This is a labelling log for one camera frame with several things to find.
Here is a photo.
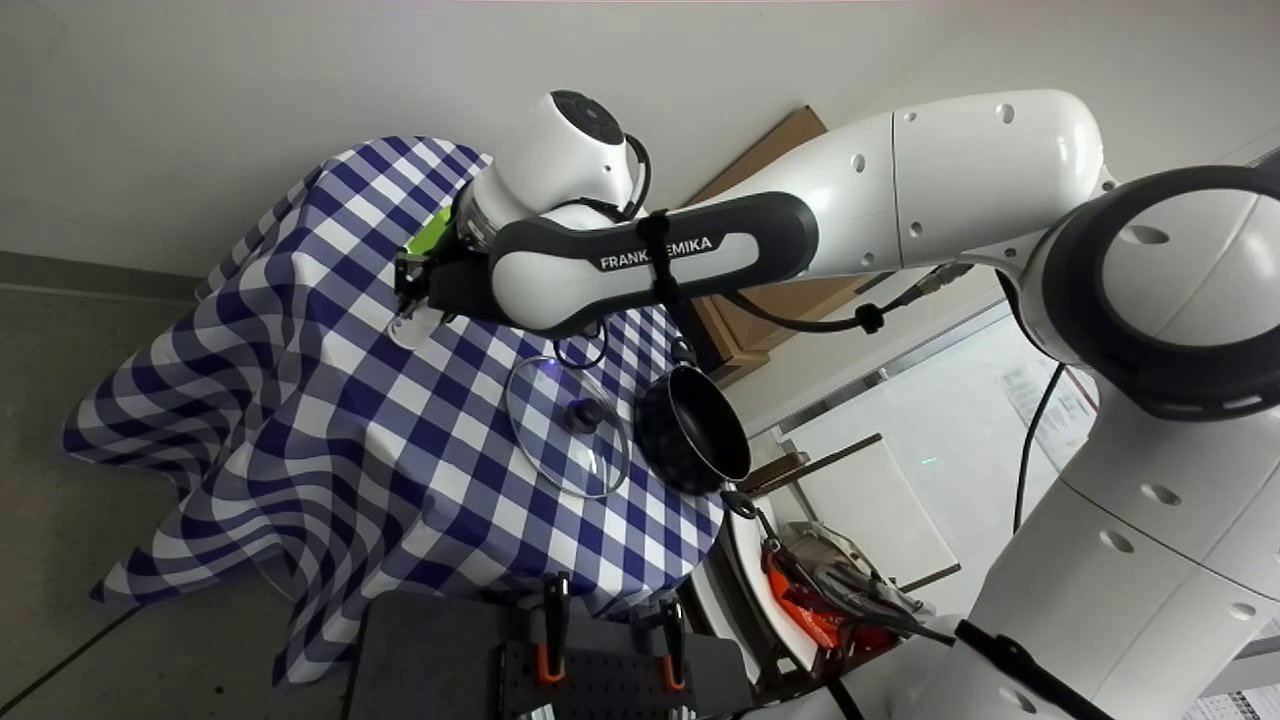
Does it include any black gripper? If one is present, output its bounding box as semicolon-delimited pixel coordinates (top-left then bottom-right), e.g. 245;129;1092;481
391;241;498;323

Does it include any blue white checkered tablecloth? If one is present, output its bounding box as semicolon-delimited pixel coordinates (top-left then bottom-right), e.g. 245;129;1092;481
58;133;734;690

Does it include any white round plate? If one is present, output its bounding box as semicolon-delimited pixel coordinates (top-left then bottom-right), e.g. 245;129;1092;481
726;494;874;685

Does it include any glass lid with black knob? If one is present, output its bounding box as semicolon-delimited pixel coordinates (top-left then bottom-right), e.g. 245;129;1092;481
499;353;633;505

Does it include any black pot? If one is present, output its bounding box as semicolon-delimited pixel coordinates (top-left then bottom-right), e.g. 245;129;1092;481
633;365;755;498

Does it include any orange object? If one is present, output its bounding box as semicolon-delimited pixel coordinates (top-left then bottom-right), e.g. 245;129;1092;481
766;552;874;654

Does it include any large cardboard box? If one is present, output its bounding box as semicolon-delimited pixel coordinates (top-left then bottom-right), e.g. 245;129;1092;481
683;102;874;383

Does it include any grey metallic object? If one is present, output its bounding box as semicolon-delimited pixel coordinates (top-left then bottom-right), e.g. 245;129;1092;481
772;516;945;643

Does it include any black clamp with orange handle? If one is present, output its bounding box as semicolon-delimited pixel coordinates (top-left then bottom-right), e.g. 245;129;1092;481
534;573;577;690
644;594;696;694

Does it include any small green object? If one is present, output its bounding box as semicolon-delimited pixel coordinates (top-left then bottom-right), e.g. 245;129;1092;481
403;196;462;265

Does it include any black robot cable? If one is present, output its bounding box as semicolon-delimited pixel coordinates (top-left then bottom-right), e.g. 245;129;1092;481
718;257;975;336

